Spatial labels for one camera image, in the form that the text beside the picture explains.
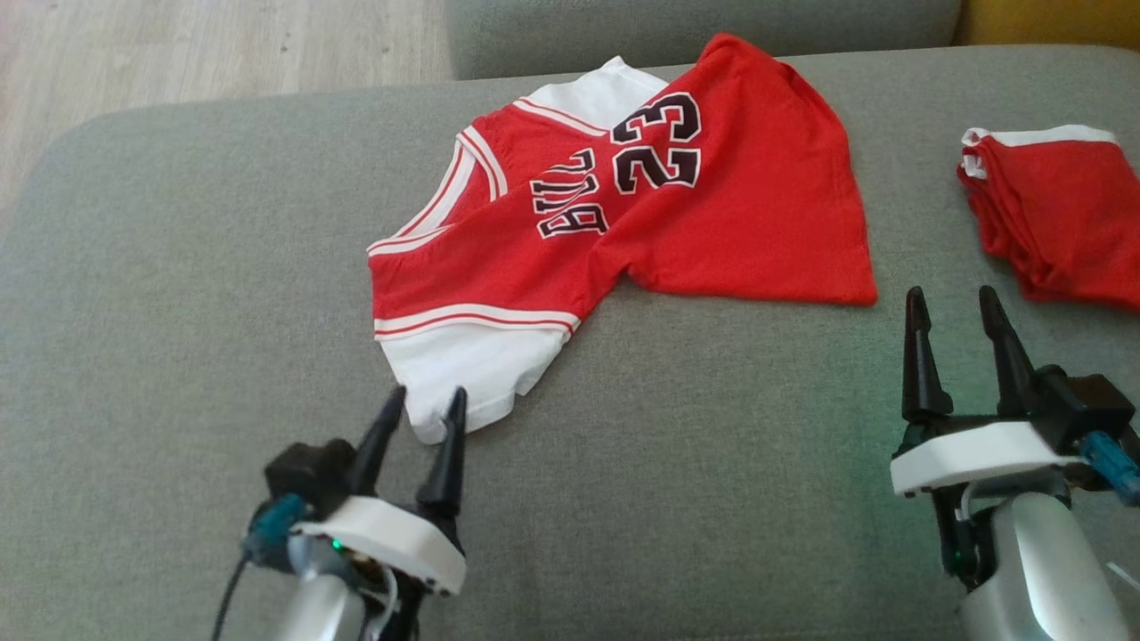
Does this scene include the large yellow sofa back cushion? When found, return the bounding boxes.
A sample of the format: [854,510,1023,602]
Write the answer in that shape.
[956,0,1140,52]

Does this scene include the right arm blue-plug black cable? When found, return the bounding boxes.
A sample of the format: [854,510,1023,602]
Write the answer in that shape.
[1079,431,1140,510]

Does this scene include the left arm blue-plug black cable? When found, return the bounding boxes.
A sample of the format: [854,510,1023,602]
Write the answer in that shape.
[210,494,310,641]

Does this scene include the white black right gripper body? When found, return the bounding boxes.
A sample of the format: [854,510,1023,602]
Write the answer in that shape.
[890,418,1080,590]

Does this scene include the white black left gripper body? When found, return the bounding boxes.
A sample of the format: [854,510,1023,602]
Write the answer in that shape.
[289,495,468,641]

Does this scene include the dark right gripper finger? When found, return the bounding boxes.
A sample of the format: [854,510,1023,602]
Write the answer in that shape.
[900,286,955,426]
[977,284,1041,421]

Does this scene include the long grey sofa seat cushion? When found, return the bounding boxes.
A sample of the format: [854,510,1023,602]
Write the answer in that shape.
[444,0,969,82]

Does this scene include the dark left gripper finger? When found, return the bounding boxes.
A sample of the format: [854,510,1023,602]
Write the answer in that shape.
[346,384,409,499]
[414,385,469,526]

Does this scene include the red white-trimmed shorts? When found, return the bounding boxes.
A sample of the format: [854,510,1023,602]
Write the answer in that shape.
[957,124,1140,314]

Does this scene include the arm blue-plug black cable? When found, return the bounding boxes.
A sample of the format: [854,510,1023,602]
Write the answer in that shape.
[1079,431,1140,510]
[210,494,310,641]

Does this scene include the red white basketball jersey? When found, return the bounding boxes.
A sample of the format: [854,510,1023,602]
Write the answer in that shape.
[366,33,881,446]

